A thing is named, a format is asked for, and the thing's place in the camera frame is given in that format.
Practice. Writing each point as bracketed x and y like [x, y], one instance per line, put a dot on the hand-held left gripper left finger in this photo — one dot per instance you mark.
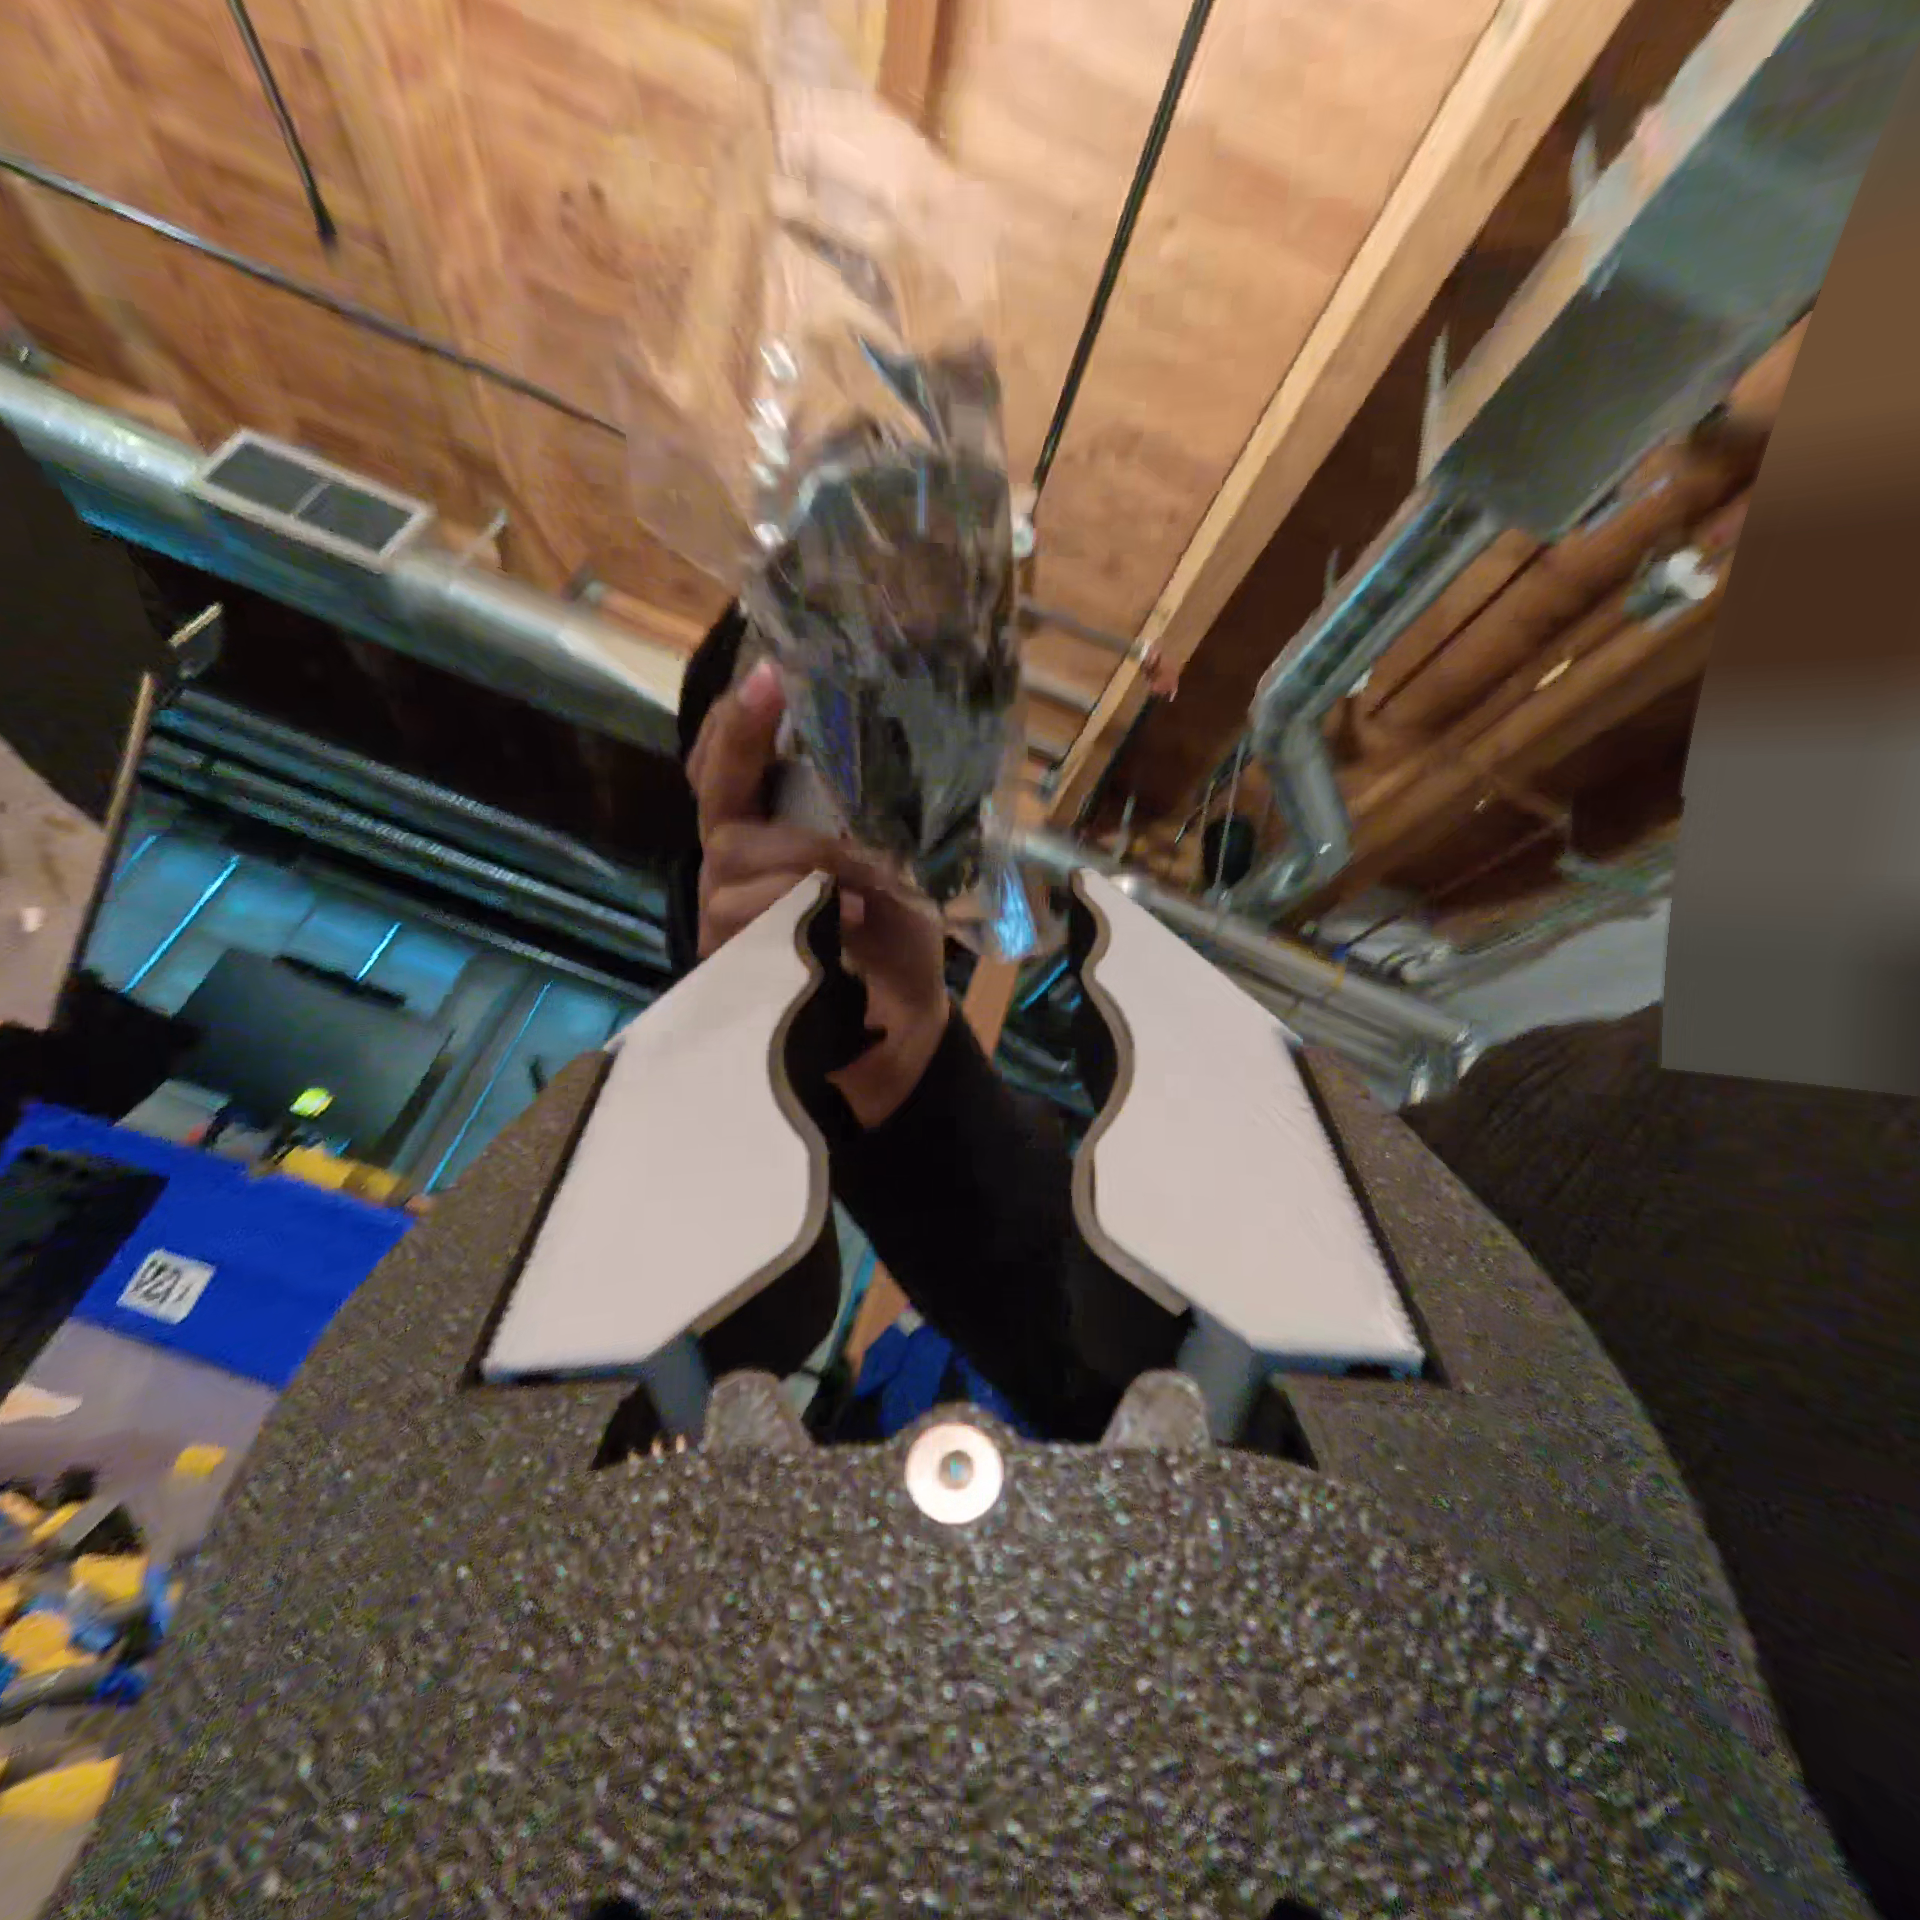
[675, 1186]

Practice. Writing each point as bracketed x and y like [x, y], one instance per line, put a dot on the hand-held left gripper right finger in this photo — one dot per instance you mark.
[1243, 1186]

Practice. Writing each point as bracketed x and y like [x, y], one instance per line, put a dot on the clear bag of dark pieces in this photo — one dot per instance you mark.
[900, 630]

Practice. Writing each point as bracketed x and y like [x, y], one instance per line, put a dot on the blue plastic bin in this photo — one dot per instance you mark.
[270, 1245]

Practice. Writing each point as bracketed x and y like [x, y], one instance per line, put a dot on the person's right hand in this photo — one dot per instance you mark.
[750, 870]

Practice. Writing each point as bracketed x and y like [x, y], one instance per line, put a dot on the silver pipes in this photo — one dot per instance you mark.
[1318, 991]

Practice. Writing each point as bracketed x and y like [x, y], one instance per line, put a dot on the yellow plastic bin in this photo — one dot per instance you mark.
[339, 1174]

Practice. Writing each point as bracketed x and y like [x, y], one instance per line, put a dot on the large dark monitor screen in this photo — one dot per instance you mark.
[299, 1021]

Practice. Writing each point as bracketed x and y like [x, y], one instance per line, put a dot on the small yellow connector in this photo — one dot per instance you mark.
[196, 1462]

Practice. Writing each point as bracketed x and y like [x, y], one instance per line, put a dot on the black perforated block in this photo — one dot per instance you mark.
[60, 1245]

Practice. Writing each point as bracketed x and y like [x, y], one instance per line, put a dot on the white instruction booklet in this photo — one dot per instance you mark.
[60, 630]

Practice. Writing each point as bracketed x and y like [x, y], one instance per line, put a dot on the pile of yellow blue pieces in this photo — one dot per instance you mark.
[76, 1621]

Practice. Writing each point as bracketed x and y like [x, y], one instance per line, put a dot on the silver round spiral duct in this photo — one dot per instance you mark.
[1306, 722]

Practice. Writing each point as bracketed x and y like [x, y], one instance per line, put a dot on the rectangular metal duct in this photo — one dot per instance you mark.
[1651, 271]

